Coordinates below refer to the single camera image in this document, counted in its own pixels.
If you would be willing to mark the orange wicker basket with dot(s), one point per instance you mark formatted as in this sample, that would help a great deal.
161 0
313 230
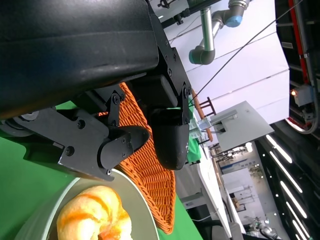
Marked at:
150 185

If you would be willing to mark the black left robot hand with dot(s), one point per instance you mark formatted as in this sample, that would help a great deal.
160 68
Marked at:
75 50

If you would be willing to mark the brown wooden chair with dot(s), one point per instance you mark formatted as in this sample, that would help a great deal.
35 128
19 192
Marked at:
203 110

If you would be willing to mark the white orange striped bread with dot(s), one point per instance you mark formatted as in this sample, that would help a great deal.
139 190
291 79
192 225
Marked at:
87 212

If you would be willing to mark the green tablecloth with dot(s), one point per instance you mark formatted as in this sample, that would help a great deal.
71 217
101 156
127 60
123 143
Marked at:
25 187

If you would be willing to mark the grey-green ceramic bowl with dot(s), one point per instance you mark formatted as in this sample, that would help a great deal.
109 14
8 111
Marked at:
140 207

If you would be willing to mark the white table board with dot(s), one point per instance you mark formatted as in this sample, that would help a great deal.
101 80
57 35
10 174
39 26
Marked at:
250 125

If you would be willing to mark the green cloth background table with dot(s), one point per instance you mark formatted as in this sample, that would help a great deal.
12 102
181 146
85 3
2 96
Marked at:
195 150

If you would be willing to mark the grey industrial robot arm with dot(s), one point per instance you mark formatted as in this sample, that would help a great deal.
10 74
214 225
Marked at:
207 32

